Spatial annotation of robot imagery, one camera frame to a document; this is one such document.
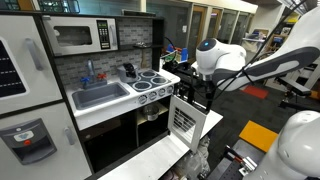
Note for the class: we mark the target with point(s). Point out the grey stove knob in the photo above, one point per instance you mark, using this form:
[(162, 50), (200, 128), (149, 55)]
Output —
[(170, 89), (152, 95), (142, 99), (161, 92)]

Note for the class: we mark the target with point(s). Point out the toy microwave oven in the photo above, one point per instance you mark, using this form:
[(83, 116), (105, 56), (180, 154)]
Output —
[(72, 35)]

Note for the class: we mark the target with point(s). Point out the white oven cabinet door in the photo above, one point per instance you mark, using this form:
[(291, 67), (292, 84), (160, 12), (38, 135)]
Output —
[(186, 122)]

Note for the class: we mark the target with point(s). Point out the white toy kitchen unit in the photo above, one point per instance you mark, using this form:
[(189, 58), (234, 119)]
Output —
[(38, 136)]

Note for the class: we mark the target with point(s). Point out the wooden bookshelf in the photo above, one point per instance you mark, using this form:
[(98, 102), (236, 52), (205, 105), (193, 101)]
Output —
[(274, 42)]

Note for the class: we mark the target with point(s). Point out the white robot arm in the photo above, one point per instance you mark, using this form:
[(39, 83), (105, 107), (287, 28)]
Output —
[(294, 155)]

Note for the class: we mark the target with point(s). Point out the wooden slotted spatula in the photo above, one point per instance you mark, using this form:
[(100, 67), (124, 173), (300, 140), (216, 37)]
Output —
[(143, 61)]

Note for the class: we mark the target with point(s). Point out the grey toy sink faucet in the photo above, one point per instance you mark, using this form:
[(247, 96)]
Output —
[(91, 80)]

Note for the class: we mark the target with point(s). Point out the clear plastic bag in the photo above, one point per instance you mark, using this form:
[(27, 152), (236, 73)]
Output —
[(194, 165)]

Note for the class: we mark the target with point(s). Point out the stainless steel pot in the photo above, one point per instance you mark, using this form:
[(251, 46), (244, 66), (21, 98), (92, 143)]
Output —
[(151, 112)]

